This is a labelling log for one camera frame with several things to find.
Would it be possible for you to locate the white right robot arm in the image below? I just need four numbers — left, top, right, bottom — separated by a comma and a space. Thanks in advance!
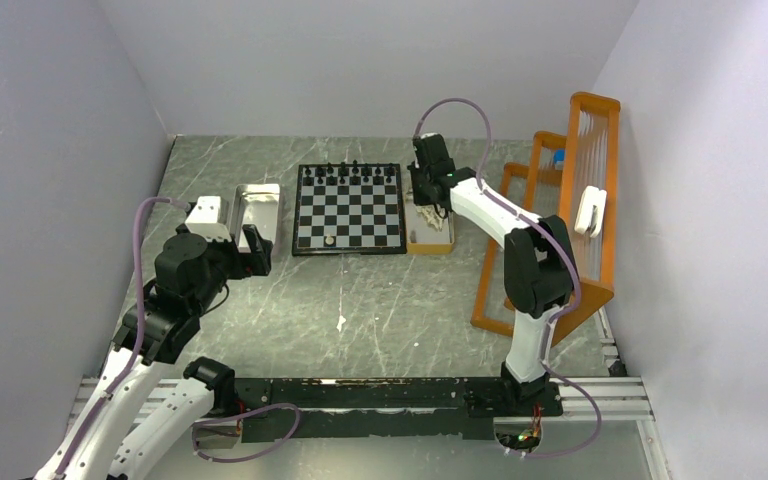
408, 133, 580, 414

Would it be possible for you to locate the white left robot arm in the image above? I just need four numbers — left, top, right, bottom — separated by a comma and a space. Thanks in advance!
35, 224, 273, 479

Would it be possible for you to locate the yellow tray of white pieces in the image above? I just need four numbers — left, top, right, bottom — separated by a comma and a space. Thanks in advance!
404, 189, 455, 255

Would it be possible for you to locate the black white chess board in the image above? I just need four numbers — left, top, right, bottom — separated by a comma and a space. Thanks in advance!
291, 176, 407, 256

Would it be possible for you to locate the silver metal tray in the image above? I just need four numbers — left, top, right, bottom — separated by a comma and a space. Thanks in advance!
229, 183, 283, 253

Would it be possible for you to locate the blue cap bottle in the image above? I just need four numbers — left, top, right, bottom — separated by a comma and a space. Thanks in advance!
552, 149, 565, 170

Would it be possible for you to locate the white clip object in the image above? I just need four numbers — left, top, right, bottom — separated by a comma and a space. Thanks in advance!
573, 185, 607, 238

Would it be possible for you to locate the orange wooden rack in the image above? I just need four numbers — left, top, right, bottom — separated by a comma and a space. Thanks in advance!
470, 91, 622, 349

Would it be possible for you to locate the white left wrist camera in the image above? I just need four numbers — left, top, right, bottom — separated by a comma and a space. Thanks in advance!
184, 196, 232, 242

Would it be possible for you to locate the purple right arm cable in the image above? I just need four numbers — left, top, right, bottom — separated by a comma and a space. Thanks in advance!
413, 97, 604, 460

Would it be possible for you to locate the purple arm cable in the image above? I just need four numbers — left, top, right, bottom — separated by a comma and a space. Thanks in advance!
52, 195, 190, 480
413, 97, 604, 460

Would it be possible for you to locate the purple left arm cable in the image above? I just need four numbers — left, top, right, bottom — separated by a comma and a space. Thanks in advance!
52, 195, 190, 480

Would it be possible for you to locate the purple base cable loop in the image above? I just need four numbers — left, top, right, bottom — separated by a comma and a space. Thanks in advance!
190, 400, 302, 464

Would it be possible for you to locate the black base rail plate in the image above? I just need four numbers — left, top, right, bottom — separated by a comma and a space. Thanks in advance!
235, 376, 564, 443

